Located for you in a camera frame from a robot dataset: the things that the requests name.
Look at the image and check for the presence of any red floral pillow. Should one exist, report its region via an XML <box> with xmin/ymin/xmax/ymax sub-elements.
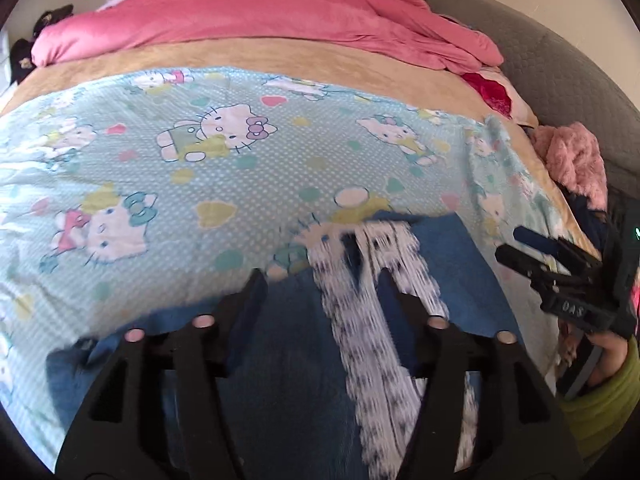
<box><xmin>460</xmin><ymin>67</ymin><xmax>538</xmax><ymax>128</ymax></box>

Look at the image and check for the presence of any blue denim pants lace trim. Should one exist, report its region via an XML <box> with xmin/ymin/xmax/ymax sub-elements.
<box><xmin>45</xmin><ymin>210</ymin><xmax>523</xmax><ymax>480</ymax></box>

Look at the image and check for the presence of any person's right hand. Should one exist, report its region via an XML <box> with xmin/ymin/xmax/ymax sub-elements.
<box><xmin>559</xmin><ymin>320</ymin><xmax>628</xmax><ymax>388</ymax></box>

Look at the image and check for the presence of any cartoon cat printed blanket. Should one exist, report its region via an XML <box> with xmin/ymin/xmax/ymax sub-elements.
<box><xmin>0</xmin><ymin>66</ymin><xmax>576</xmax><ymax>471</ymax></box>

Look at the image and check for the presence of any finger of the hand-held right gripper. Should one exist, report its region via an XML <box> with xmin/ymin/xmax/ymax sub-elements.
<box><xmin>495</xmin><ymin>245</ymin><xmax>573</xmax><ymax>286</ymax></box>
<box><xmin>514</xmin><ymin>226</ymin><xmax>603</xmax><ymax>267</ymax></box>

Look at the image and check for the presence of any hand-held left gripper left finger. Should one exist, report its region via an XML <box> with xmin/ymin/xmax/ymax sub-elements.
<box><xmin>55</xmin><ymin>267</ymin><xmax>271</xmax><ymax>480</ymax></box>

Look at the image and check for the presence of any pink duvet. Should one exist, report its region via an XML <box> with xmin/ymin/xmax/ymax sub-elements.
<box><xmin>31</xmin><ymin>0</ymin><xmax>503</xmax><ymax>71</ymax></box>

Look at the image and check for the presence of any grey quilted headboard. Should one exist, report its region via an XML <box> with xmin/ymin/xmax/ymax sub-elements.
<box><xmin>425</xmin><ymin>0</ymin><xmax>640</xmax><ymax>201</ymax></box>

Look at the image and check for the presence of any person's right forearm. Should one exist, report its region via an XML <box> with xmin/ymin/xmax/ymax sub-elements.
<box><xmin>560</xmin><ymin>337</ymin><xmax>640</xmax><ymax>472</ymax></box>

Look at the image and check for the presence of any pink fluffy cloth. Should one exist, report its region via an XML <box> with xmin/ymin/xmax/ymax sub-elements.
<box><xmin>530</xmin><ymin>121</ymin><xmax>608</xmax><ymax>211</ymax></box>

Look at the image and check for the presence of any black bag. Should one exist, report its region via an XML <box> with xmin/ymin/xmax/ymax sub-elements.
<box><xmin>10</xmin><ymin>37</ymin><xmax>39</xmax><ymax>83</ymax></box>

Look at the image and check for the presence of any dark cloth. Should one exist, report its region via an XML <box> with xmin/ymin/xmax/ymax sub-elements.
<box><xmin>565</xmin><ymin>192</ymin><xmax>609</xmax><ymax>241</ymax></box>

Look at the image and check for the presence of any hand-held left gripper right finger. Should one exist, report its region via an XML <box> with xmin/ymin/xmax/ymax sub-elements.
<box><xmin>377</xmin><ymin>267</ymin><xmax>586</xmax><ymax>480</ymax></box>

